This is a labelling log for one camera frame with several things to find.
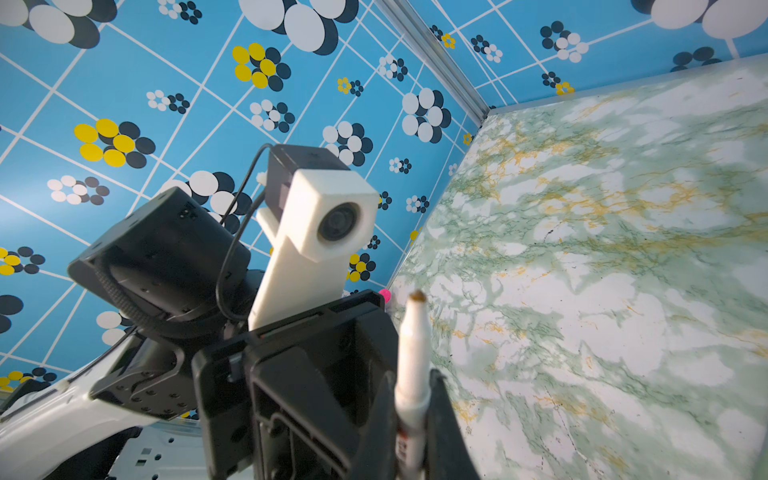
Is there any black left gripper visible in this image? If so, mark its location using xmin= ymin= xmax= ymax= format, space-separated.
xmin=192 ymin=290 xmax=398 ymax=479

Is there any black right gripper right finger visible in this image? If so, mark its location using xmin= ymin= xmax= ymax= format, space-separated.
xmin=425 ymin=369 xmax=480 ymax=480

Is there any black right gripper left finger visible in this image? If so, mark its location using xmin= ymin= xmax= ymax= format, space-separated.
xmin=346 ymin=372 xmax=398 ymax=480

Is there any white marker pen yellow end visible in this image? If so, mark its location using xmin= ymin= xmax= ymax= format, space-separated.
xmin=394 ymin=290 xmax=432 ymax=479

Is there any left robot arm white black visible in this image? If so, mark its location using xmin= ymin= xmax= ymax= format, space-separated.
xmin=1 ymin=189 xmax=398 ymax=479

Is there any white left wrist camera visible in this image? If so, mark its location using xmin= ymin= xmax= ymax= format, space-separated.
xmin=248 ymin=144 xmax=379 ymax=330

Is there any aluminium corner post left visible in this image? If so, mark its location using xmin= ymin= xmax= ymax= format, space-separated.
xmin=375 ymin=0 xmax=490 ymax=126

